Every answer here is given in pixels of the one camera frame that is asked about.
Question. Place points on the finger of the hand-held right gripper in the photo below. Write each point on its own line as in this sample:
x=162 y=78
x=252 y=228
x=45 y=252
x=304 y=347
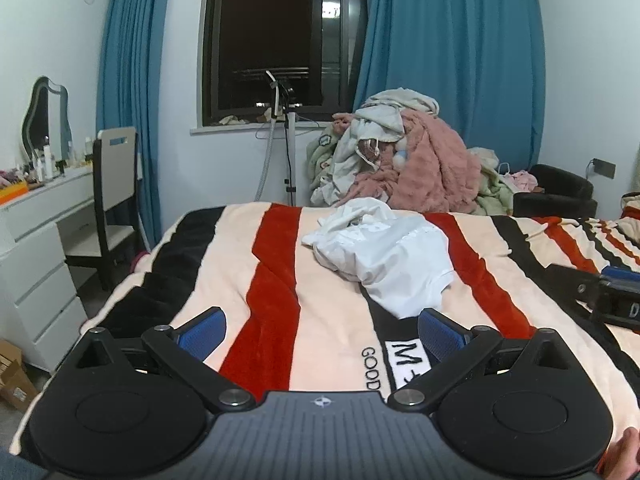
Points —
x=622 y=275
x=572 y=282

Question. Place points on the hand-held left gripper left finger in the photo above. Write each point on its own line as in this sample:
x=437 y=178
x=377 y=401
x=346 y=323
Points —
x=202 y=332

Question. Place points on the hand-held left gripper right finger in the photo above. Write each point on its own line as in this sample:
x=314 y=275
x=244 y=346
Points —
x=440 y=335

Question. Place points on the white shirt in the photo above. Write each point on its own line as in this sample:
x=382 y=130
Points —
x=395 y=265

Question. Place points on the black armchair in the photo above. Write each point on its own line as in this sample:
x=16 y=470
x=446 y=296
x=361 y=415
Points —
x=560 y=195

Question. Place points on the red black striped blanket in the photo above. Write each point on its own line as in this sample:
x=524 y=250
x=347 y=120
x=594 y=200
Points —
x=310 y=320

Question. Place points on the small pink garment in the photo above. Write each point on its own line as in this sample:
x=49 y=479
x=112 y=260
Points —
x=522 y=179

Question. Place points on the pale green garment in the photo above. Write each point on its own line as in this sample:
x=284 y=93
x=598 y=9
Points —
x=492 y=190

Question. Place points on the person's bare leg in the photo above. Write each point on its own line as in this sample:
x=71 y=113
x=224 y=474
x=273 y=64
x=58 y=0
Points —
x=625 y=460

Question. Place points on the pink fluffy blanket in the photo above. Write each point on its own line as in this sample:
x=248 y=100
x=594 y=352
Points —
x=435 y=170

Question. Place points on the black and white chair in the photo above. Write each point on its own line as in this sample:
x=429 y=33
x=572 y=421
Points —
x=116 y=180

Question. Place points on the white dresser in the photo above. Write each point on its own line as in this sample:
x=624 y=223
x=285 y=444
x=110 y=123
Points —
x=35 y=270

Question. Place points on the cardboard box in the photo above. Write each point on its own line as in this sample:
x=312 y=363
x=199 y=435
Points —
x=17 y=390

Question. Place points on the white window sill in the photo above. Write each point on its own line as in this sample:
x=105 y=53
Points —
x=225 y=130

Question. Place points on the pale green printed blanket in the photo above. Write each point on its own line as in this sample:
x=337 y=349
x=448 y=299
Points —
x=320 y=155

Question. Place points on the small beige cloth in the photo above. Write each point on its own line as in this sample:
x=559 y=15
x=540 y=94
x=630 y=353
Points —
x=230 y=120

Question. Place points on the grey white hoodie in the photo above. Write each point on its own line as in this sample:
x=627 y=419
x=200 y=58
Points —
x=385 y=115

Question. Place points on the person's blue grey clothing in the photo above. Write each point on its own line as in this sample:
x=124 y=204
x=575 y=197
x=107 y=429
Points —
x=17 y=467

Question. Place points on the row of cosmetic bottles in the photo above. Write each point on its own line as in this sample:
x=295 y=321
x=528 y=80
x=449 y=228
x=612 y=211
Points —
x=47 y=157

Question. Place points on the orange box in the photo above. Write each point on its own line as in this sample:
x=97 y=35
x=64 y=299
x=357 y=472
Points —
x=12 y=192

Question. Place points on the blue curtain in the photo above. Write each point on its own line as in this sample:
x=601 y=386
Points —
x=450 y=50
x=132 y=85

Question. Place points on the dark window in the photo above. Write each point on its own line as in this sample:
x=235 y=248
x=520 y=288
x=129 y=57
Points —
x=270 y=35

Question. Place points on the dark wall socket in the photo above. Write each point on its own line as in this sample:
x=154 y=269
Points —
x=603 y=168

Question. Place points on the wavy frame mirror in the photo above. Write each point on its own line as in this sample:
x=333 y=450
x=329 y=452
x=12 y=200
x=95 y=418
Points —
x=47 y=115

